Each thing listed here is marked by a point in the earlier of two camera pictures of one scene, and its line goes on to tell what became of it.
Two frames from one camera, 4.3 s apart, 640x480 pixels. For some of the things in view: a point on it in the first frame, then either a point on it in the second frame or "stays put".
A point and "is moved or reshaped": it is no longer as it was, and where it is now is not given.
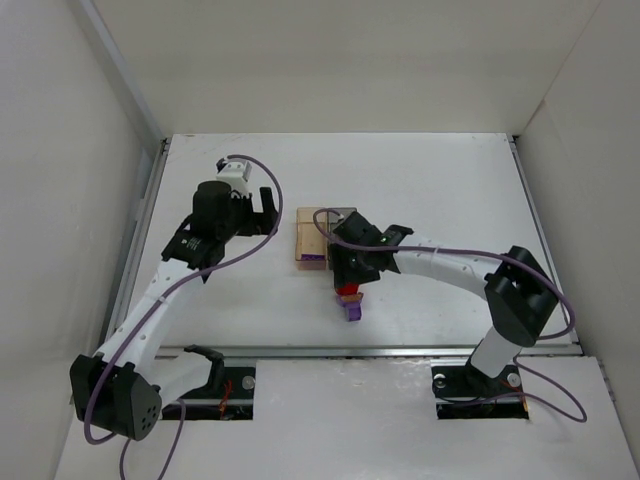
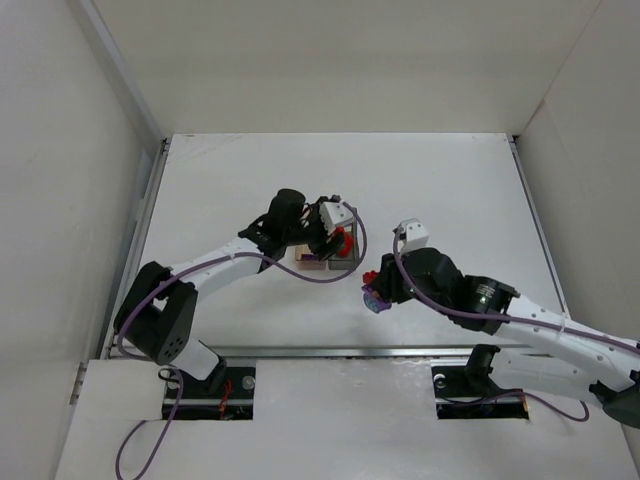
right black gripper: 351,275 to 388,282
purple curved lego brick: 312,257 stays put
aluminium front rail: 354,352 stays put
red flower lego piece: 348,289 is moved or reshaped
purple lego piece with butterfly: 353,306 to 374,301
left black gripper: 255,218 to 323,240
